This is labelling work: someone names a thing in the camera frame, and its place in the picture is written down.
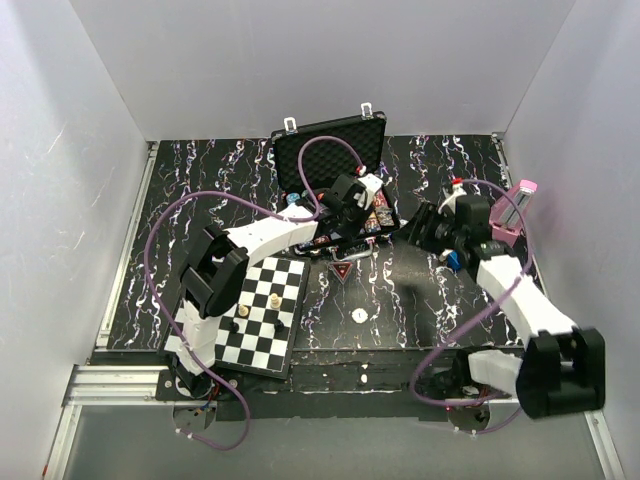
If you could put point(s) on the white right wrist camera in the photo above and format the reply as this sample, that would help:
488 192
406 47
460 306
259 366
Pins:
448 205

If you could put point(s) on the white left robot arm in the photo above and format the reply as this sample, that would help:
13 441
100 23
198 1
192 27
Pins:
214 273

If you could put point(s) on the black white chess board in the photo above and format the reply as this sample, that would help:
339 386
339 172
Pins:
256 348

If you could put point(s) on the purple red chip column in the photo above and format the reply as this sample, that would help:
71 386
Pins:
382 210

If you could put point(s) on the white poker chip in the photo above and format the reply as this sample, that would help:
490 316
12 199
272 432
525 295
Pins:
359 315

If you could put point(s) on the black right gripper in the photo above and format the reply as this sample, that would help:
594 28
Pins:
427 215

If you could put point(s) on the pink metronome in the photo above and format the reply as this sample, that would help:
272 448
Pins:
505 222

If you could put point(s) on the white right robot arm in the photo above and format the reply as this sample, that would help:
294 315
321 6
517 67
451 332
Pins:
562 369

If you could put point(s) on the aluminium rail frame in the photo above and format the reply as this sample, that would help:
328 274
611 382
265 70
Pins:
420 312

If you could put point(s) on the triangular all-in marker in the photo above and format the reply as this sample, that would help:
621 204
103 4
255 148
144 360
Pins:
341 270

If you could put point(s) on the light blue chip column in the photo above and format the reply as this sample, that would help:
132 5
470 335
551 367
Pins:
292 198

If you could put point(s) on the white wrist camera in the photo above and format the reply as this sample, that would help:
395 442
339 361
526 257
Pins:
372 184
448 205

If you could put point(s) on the black poker set case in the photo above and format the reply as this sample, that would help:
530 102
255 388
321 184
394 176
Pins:
309 158

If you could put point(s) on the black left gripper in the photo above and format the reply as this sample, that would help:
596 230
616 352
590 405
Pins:
349 233

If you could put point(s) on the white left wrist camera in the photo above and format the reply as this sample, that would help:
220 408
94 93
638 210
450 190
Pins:
372 184

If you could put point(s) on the white and blue block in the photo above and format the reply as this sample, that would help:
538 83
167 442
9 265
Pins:
450 259

